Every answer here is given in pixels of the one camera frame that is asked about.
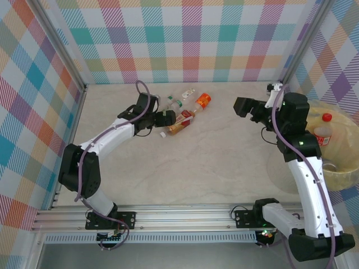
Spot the slotted grey cable duct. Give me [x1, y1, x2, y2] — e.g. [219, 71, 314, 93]
[44, 231, 257, 244]

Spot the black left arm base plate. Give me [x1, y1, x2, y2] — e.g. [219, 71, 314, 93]
[85, 210, 137, 230]

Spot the translucent yellowish bin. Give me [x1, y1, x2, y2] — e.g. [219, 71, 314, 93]
[304, 100, 359, 193]

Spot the large clear plastic bottle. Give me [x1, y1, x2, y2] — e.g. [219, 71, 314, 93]
[321, 162, 342, 174]

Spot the aluminium frame post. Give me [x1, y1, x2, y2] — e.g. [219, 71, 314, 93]
[35, 0, 87, 92]
[279, 0, 333, 89]

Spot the aluminium frame rail with slots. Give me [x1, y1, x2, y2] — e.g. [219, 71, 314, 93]
[30, 204, 306, 232]

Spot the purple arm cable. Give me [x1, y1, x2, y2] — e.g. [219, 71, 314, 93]
[271, 84, 337, 269]
[74, 80, 152, 252]

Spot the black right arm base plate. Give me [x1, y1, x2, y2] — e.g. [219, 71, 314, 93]
[234, 208, 270, 229]

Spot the gold tea bottle white cap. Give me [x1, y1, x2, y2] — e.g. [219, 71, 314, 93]
[159, 109, 196, 138]

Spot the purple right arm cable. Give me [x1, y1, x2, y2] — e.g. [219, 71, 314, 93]
[271, 84, 337, 269]

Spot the clear bottle red label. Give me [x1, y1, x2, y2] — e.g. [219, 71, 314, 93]
[313, 113, 333, 147]

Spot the orange juice bottle brown cap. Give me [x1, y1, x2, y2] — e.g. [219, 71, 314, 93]
[192, 92, 213, 114]

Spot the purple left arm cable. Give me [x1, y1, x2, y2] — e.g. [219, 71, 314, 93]
[74, 80, 152, 252]

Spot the clear bottle green trim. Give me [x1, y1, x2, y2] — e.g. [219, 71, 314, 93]
[165, 95, 185, 110]

